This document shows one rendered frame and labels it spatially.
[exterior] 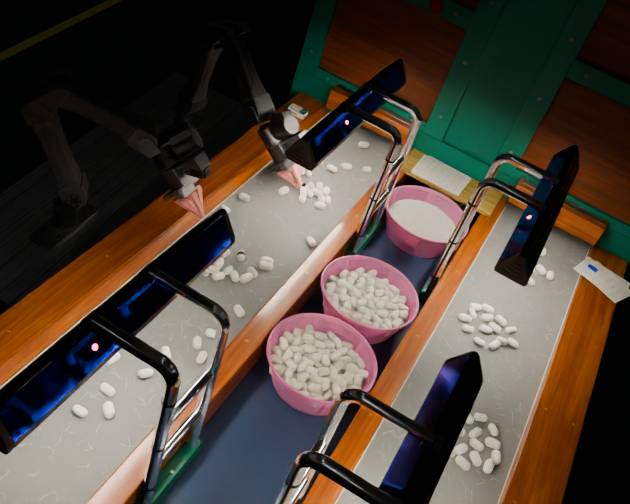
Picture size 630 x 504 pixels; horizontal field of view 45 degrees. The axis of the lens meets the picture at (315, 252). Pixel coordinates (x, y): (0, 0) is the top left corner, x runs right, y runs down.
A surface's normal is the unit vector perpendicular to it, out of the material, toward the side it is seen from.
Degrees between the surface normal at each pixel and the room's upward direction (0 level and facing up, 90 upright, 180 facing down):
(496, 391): 0
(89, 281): 0
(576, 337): 0
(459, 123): 90
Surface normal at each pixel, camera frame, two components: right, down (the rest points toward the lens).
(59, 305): 0.26, -0.72
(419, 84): -0.45, 0.50
